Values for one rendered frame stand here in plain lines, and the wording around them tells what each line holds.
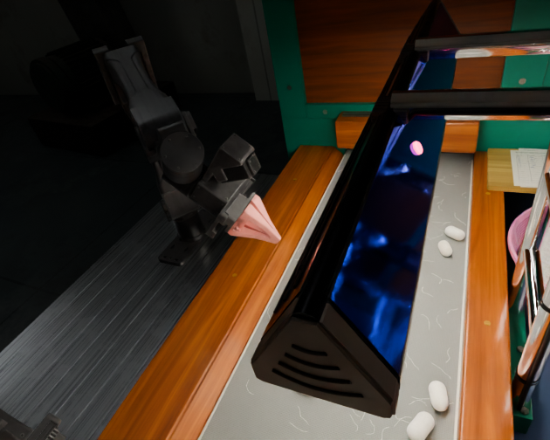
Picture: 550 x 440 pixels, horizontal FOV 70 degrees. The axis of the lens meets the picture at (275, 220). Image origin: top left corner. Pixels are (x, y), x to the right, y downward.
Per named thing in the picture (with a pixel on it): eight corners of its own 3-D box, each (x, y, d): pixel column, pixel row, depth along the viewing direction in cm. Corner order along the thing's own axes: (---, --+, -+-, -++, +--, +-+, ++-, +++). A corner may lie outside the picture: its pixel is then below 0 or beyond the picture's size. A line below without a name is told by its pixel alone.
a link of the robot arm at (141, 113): (192, 114, 58) (134, 24, 74) (133, 134, 56) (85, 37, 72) (206, 171, 68) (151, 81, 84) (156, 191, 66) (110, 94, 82)
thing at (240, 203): (294, 220, 62) (245, 184, 61) (278, 250, 57) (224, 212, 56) (274, 241, 67) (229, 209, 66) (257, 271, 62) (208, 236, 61)
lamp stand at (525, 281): (376, 393, 58) (367, 103, 31) (398, 292, 72) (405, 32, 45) (526, 435, 51) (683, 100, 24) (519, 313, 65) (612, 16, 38)
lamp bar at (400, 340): (253, 382, 23) (222, 301, 19) (408, 49, 66) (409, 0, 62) (394, 426, 20) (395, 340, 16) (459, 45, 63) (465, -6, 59)
